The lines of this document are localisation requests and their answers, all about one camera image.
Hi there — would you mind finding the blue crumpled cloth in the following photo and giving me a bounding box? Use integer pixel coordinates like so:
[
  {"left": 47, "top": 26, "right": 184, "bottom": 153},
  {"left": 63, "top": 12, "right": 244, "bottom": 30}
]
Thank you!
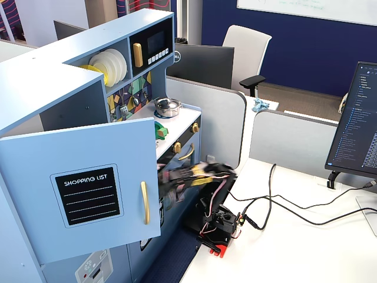
[{"left": 251, "top": 98, "right": 270, "bottom": 113}]

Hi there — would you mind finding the aluminium frame post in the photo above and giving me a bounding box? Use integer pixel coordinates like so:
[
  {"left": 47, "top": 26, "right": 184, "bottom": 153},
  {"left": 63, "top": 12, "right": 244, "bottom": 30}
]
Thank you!
[{"left": 176, "top": 0, "right": 203, "bottom": 45}]

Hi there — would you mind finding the black Dell monitor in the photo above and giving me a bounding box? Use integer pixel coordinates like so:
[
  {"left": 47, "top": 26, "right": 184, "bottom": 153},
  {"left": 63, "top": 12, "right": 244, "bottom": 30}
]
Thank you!
[{"left": 166, "top": 43, "right": 236, "bottom": 90}]

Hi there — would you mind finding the dark gray monitor back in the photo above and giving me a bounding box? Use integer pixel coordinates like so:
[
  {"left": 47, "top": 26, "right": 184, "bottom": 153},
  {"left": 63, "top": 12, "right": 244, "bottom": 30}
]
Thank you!
[{"left": 53, "top": 19, "right": 88, "bottom": 41}]

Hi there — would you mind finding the black monitor clamp mount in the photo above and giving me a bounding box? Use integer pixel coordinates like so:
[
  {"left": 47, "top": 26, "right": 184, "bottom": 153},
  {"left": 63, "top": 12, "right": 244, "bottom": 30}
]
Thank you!
[{"left": 326, "top": 170, "right": 344, "bottom": 190}]

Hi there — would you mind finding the black toy microwave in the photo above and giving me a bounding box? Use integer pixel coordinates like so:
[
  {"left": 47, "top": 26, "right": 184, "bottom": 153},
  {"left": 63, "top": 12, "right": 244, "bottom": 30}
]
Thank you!
[{"left": 129, "top": 18, "right": 174, "bottom": 78}]

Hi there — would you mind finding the steel toy pot with lid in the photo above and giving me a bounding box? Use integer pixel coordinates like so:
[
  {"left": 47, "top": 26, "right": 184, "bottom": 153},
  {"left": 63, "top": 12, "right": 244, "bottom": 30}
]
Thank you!
[{"left": 154, "top": 97, "right": 183, "bottom": 118}]

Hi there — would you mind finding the monitor showing code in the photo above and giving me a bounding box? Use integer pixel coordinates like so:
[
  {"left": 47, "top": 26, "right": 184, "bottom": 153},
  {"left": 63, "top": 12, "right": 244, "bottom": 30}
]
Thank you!
[{"left": 324, "top": 61, "right": 377, "bottom": 178}]

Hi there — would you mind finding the tall gray desk partition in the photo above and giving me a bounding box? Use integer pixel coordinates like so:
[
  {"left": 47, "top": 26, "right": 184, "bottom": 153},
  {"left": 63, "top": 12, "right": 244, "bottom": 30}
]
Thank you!
[{"left": 164, "top": 75, "right": 247, "bottom": 169}]

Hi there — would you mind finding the whiteboard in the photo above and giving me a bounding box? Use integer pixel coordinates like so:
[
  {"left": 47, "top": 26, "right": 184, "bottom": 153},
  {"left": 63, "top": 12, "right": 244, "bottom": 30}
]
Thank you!
[{"left": 237, "top": 0, "right": 377, "bottom": 27}]

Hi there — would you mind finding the steel toy ladle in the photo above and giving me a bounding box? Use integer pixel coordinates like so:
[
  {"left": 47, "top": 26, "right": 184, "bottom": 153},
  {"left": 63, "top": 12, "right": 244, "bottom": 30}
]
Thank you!
[{"left": 130, "top": 84, "right": 140, "bottom": 106}]

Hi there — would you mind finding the long black cable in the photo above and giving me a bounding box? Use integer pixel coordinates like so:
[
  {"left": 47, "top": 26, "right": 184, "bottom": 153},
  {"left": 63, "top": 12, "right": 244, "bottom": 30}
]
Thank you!
[{"left": 228, "top": 188, "right": 377, "bottom": 227}]

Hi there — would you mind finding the steel slotted toy spatula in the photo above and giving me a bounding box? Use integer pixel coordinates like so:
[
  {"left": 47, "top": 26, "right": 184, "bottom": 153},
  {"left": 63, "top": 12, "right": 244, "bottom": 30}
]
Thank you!
[{"left": 118, "top": 88, "right": 130, "bottom": 117}]

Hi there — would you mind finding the gold microwave door handle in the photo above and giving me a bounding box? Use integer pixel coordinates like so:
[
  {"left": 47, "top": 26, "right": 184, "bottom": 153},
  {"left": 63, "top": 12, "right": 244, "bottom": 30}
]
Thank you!
[{"left": 133, "top": 42, "right": 144, "bottom": 68}]

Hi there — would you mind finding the black robot base red clamp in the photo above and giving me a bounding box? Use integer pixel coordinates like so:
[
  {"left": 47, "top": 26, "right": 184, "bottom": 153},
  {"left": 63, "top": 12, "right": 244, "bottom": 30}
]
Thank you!
[{"left": 196, "top": 203, "right": 244, "bottom": 258}]

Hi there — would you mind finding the white toy plate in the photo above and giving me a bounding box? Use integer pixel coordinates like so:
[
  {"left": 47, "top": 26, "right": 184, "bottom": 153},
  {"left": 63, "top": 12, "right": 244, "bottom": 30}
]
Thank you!
[
  {"left": 88, "top": 52, "right": 118, "bottom": 88},
  {"left": 108, "top": 48, "right": 128, "bottom": 80},
  {"left": 100, "top": 50, "right": 124, "bottom": 84}
]

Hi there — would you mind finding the blue fridge door with dispenser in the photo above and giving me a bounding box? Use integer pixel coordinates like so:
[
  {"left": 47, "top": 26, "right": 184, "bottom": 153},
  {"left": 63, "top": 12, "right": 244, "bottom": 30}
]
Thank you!
[{"left": 40, "top": 239, "right": 133, "bottom": 283}]

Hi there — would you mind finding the blue wooden toy kitchen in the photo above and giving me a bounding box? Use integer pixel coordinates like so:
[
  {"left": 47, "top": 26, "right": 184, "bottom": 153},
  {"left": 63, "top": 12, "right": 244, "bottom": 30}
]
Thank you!
[{"left": 0, "top": 8, "right": 204, "bottom": 283}]

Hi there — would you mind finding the white office chair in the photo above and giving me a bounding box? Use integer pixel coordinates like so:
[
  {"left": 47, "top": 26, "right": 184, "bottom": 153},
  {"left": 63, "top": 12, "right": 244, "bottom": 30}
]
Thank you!
[{"left": 222, "top": 25, "right": 273, "bottom": 98}]

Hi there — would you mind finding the black looping power cable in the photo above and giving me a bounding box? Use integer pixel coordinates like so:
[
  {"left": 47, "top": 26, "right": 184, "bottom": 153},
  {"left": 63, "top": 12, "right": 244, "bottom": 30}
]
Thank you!
[{"left": 243, "top": 163, "right": 277, "bottom": 231}]

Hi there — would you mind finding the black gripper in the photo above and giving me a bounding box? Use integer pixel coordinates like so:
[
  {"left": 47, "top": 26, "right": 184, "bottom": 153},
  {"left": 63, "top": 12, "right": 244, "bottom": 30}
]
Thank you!
[{"left": 158, "top": 168, "right": 185, "bottom": 212}]

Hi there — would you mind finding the green flat ring with handle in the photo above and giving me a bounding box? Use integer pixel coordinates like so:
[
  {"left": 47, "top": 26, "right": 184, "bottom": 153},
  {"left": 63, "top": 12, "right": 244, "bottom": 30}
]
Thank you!
[{"left": 154, "top": 120, "right": 169, "bottom": 139}]

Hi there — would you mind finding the low gray desk partition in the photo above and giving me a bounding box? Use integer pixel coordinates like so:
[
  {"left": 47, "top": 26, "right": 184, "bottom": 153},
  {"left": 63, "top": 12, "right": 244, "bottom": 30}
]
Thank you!
[{"left": 249, "top": 110, "right": 339, "bottom": 178}]

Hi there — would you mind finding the black USB cable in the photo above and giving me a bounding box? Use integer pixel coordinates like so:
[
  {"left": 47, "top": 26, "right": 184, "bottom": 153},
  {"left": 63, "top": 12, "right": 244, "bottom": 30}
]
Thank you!
[{"left": 241, "top": 179, "right": 377, "bottom": 218}]

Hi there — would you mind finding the gold cabinet door handle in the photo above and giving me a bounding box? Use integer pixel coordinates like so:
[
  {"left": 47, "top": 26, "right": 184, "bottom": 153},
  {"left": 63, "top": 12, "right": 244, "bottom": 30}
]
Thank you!
[{"left": 140, "top": 181, "right": 151, "bottom": 225}]

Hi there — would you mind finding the gold oven door handle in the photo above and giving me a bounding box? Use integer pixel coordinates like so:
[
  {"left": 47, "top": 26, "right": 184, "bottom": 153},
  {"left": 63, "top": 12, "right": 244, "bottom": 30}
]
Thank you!
[{"left": 178, "top": 143, "right": 195, "bottom": 162}]

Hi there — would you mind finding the blue shopping list cabinet door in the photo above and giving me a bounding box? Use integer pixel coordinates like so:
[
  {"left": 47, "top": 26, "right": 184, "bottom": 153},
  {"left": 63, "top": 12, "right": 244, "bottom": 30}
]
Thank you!
[{"left": 0, "top": 117, "right": 162, "bottom": 265}]

